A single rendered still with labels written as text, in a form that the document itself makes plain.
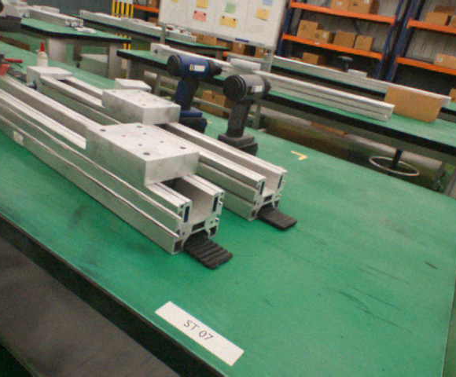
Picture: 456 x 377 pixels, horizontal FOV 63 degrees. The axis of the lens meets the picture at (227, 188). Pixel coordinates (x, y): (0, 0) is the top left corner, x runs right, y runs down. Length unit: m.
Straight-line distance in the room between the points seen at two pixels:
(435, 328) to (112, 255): 0.46
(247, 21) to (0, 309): 3.31
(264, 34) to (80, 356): 3.27
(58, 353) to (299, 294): 0.79
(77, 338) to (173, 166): 0.75
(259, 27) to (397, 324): 3.51
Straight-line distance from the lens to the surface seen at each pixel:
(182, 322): 0.47
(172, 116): 0.91
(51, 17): 4.43
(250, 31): 3.94
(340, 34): 10.66
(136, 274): 0.53
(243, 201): 0.69
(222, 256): 0.57
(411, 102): 2.63
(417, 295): 0.66
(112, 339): 1.21
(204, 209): 0.59
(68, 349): 1.20
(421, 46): 11.16
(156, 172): 0.57
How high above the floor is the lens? 1.10
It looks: 23 degrees down
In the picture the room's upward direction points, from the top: 11 degrees clockwise
